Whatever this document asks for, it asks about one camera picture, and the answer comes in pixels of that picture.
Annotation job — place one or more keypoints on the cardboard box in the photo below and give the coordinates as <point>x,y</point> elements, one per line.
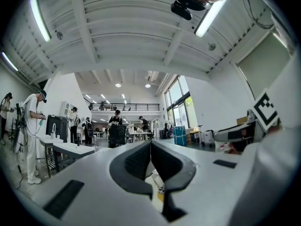
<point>242,120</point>

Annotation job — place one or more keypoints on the round ceiling lamp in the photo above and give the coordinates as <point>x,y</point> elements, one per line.
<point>118,85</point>
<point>147,85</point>

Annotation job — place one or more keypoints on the long ceiling tube light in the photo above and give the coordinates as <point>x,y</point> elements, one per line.
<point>9,61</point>
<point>38,18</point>
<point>210,16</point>

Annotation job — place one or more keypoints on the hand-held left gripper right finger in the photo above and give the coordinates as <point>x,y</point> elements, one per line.
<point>175,168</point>

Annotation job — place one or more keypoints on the large glass window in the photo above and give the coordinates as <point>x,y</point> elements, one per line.
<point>177,102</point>

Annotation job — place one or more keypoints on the white work table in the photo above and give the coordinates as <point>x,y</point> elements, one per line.
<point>68,148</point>

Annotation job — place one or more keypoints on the white patterned clothes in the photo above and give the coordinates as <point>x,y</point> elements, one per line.
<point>156,181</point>

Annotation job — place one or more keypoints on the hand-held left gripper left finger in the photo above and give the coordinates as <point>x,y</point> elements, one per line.
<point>131,166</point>

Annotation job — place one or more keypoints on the white suitcase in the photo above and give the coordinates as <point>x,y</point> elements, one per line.
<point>207,138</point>

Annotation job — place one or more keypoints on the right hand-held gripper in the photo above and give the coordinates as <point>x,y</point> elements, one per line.
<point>261,123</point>

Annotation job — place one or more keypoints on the black head-mounted camera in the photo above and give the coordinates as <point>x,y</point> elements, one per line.
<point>180,9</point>

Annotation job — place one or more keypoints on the black box cabinet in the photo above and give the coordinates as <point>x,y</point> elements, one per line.
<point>60,127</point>

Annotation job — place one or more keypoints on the round ceiling sensor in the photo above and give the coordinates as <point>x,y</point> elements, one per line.
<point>59,35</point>
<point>212,46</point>

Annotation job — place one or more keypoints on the black balcony railing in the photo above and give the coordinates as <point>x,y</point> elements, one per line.
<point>131,107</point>

